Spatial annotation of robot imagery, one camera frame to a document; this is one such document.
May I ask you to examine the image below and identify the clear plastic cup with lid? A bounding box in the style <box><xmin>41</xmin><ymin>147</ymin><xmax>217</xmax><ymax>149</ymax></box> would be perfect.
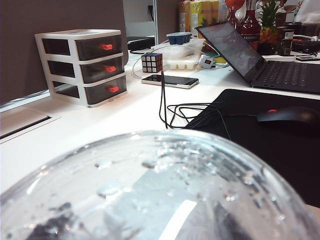
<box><xmin>0</xmin><ymin>129</ymin><xmax>320</xmax><ymax>240</ymax></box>

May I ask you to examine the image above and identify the black open laptop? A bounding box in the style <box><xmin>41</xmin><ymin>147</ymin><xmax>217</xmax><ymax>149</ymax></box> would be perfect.
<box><xmin>194</xmin><ymin>21</ymin><xmax>320</xmax><ymax>95</ymax></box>

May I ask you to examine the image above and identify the white-edged smartphone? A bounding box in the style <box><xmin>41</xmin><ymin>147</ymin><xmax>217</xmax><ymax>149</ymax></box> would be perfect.
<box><xmin>141</xmin><ymin>74</ymin><xmax>200</xmax><ymax>90</ymax></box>

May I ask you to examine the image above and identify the Rubik's cube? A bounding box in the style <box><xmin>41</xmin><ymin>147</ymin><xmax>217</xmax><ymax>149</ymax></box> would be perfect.
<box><xmin>141</xmin><ymin>52</ymin><xmax>164</xmax><ymax>74</ymax></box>

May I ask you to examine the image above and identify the white ice cube tray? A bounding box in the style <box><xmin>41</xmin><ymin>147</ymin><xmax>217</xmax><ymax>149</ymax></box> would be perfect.
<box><xmin>159</xmin><ymin>39</ymin><xmax>205</xmax><ymax>71</ymax></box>

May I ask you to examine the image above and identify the black flat box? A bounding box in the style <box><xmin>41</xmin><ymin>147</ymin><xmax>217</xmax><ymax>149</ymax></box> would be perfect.
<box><xmin>126</xmin><ymin>36</ymin><xmax>156</xmax><ymax>52</ymax></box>

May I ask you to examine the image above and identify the blue ice cube tray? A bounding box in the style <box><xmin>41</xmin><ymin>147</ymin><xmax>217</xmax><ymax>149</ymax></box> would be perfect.
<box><xmin>166</xmin><ymin>31</ymin><xmax>193</xmax><ymax>46</ymax></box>

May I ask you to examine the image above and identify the orange juice carton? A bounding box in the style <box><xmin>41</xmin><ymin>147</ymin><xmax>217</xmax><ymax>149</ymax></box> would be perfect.
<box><xmin>177</xmin><ymin>0</ymin><xmax>191</xmax><ymax>33</ymax></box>

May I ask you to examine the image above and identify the yellow juice carton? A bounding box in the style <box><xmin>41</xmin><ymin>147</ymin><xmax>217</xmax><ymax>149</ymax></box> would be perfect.
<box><xmin>204</xmin><ymin>0</ymin><xmax>221</xmax><ymax>28</ymax></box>
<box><xmin>189</xmin><ymin>0</ymin><xmax>206</xmax><ymax>39</ymax></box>

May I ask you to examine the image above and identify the black mouse pad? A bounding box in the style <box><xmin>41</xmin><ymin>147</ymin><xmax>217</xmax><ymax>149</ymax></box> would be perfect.
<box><xmin>183</xmin><ymin>88</ymin><xmax>320</xmax><ymax>208</ymax></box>

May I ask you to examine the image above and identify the small three-drawer organizer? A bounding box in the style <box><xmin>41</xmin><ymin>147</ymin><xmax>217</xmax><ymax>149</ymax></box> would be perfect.
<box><xmin>34</xmin><ymin>28</ymin><xmax>128</xmax><ymax>109</ymax></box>

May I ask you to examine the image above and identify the small red bottle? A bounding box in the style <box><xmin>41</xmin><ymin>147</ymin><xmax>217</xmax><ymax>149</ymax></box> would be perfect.
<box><xmin>226</xmin><ymin>0</ymin><xmax>241</xmax><ymax>28</ymax></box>

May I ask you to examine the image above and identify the black computer mouse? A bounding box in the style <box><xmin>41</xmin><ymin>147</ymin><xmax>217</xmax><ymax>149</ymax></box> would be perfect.
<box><xmin>256</xmin><ymin>107</ymin><xmax>320</xmax><ymax>124</ymax></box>

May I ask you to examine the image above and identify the red labelled glass bottle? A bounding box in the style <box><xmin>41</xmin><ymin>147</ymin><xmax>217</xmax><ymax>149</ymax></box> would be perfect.
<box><xmin>238</xmin><ymin>0</ymin><xmax>262</xmax><ymax>52</ymax></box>

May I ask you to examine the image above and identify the flat white box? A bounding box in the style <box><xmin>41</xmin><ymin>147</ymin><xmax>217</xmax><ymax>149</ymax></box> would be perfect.
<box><xmin>261</xmin><ymin>54</ymin><xmax>297</xmax><ymax>63</ymax></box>

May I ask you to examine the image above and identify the pineapple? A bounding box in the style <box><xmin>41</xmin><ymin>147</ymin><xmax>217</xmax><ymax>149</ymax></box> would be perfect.
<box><xmin>258</xmin><ymin>0</ymin><xmax>280</xmax><ymax>55</ymax></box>

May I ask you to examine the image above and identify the dark glass jar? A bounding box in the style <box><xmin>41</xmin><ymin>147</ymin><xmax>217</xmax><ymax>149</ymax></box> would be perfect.
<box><xmin>279</xmin><ymin>28</ymin><xmax>295</xmax><ymax>56</ymax></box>

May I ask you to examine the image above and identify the brown desk divider panel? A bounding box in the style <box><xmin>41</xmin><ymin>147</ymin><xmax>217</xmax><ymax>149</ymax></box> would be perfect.
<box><xmin>0</xmin><ymin>0</ymin><xmax>129</xmax><ymax>106</ymax></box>

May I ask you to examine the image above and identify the flat dark remote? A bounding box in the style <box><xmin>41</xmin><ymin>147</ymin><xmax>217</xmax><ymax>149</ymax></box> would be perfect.
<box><xmin>295</xmin><ymin>55</ymin><xmax>320</xmax><ymax>62</ymax></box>

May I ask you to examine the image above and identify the thin black cable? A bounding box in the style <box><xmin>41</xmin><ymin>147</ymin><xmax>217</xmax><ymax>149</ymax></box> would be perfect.
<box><xmin>158</xmin><ymin>70</ymin><xmax>233</xmax><ymax>141</ymax></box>

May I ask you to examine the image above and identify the dark translucent drawer red handle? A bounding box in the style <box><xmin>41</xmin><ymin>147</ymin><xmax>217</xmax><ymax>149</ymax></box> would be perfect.
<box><xmin>41</xmin><ymin>34</ymin><xmax>124</xmax><ymax>61</ymax></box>
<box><xmin>47</xmin><ymin>56</ymin><xmax>125</xmax><ymax>84</ymax></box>
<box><xmin>52</xmin><ymin>74</ymin><xmax>128</xmax><ymax>105</ymax></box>

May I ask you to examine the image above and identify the white power strip red switch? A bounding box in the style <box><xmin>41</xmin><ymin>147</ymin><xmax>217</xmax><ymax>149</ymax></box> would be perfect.
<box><xmin>199</xmin><ymin>54</ymin><xmax>217</xmax><ymax>70</ymax></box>

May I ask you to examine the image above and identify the white vertical post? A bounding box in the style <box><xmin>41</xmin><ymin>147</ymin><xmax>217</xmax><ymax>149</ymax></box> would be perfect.
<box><xmin>152</xmin><ymin>0</ymin><xmax>159</xmax><ymax>45</ymax></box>

